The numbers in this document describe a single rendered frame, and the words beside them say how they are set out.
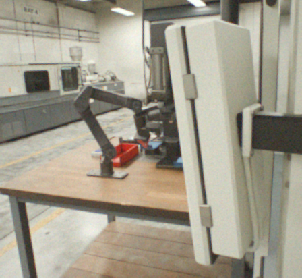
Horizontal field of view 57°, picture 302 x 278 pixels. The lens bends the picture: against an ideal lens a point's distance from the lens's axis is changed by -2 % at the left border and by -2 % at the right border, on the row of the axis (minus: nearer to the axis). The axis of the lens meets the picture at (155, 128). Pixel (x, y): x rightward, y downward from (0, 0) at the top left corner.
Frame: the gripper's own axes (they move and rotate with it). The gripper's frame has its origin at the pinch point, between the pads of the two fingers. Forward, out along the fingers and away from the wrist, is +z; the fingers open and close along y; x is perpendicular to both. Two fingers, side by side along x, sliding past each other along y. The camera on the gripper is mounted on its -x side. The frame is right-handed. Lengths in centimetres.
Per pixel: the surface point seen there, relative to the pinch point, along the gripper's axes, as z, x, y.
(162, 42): -38, 0, 47
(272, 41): -71, -55, -45
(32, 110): 206, 429, 310
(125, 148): 14.8, 20.8, 13.0
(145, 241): 85, 14, -5
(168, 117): -4.0, -6.9, 21.7
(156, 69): -27.5, 1.0, 33.4
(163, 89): -16.9, -3.0, 29.7
